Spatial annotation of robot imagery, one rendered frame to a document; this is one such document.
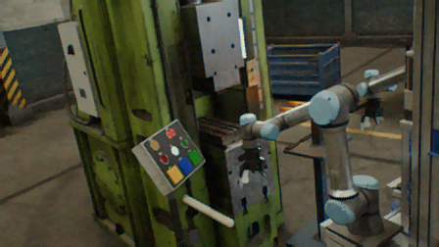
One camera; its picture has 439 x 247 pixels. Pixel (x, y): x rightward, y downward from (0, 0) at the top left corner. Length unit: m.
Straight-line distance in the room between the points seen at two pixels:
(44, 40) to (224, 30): 6.22
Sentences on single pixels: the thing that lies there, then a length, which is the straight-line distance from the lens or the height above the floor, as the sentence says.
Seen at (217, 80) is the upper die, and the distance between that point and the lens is 2.50.
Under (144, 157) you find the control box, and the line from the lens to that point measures 2.11.
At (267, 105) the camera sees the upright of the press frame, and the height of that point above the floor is 1.00.
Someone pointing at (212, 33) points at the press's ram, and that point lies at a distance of 2.46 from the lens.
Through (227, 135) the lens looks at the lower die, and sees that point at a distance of 2.62.
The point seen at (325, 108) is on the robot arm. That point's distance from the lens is 1.57.
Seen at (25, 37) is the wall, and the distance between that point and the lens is 8.32.
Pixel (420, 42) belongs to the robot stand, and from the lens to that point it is 1.69.
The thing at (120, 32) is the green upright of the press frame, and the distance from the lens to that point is 2.74.
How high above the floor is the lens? 1.91
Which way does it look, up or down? 19 degrees down
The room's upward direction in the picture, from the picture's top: 8 degrees counter-clockwise
